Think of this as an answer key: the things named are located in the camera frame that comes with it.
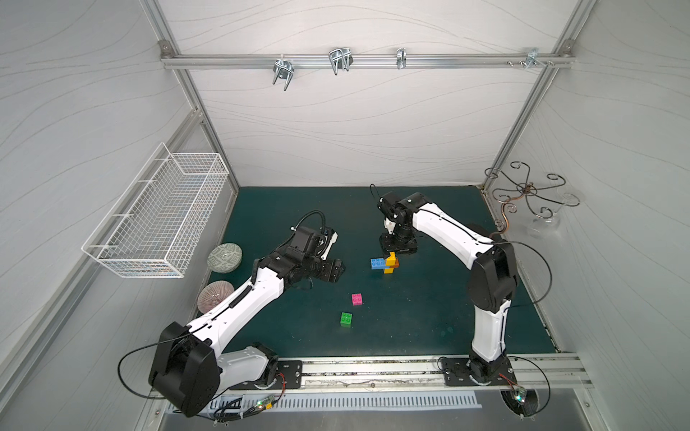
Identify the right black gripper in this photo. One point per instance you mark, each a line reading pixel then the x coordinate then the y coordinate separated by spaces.
pixel 399 245

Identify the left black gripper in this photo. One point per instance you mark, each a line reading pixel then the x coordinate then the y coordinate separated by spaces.
pixel 329 269

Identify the blue long lego brick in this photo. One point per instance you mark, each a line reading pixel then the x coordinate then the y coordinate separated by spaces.
pixel 378 263

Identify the pink lego brick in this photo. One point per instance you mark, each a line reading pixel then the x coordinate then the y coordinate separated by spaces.
pixel 357 299

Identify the green lego brick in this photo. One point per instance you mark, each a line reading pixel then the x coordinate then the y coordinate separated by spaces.
pixel 346 319

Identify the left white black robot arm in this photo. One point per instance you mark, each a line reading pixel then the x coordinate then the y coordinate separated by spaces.
pixel 190 366

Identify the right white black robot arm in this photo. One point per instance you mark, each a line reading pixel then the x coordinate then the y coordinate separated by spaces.
pixel 493 271

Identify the grey green round plate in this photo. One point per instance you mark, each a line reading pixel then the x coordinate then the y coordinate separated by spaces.
pixel 225 258

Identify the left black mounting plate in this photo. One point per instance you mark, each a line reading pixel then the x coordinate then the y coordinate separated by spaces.
pixel 282 372

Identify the black mounting plate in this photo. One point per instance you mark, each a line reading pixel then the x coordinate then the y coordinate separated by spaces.
pixel 282 372
pixel 458 372

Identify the pink round plate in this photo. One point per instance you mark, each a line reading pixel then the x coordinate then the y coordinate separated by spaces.
pixel 214 294

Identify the metal scroll cup stand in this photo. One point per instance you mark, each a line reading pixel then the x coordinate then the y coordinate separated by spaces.
pixel 543 202

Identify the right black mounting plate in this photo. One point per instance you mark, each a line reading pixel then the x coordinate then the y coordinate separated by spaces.
pixel 458 372

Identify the clear glass cup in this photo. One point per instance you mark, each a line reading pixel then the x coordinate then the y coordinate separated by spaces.
pixel 542 228

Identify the metal hook clamp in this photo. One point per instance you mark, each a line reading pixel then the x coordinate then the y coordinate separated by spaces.
pixel 401 58

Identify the metal u-bolt clamp middle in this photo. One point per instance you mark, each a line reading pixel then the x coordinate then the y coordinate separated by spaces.
pixel 340 59

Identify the metal u-bolt clamp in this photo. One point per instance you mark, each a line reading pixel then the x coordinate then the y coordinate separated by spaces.
pixel 340 59
pixel 283 70

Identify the horizontal aluminium top bar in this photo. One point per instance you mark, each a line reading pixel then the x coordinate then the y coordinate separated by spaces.
pixel 360 61

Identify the metal u-bolt clamp left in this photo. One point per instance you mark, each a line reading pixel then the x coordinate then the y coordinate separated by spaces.
pixel 283 70

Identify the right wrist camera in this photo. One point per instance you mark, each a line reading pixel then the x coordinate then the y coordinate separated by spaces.
pixel 388 206

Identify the white slotted cable duct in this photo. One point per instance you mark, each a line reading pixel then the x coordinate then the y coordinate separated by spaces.
pixel 381 401

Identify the white wire basket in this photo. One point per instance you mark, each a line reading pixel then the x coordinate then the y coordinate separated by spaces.
pixel 155 226

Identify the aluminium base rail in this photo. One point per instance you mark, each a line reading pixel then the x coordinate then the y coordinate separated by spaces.
pixel 420 373

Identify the metal bracket clamp right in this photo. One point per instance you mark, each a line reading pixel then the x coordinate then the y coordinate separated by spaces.
pixel 532 60

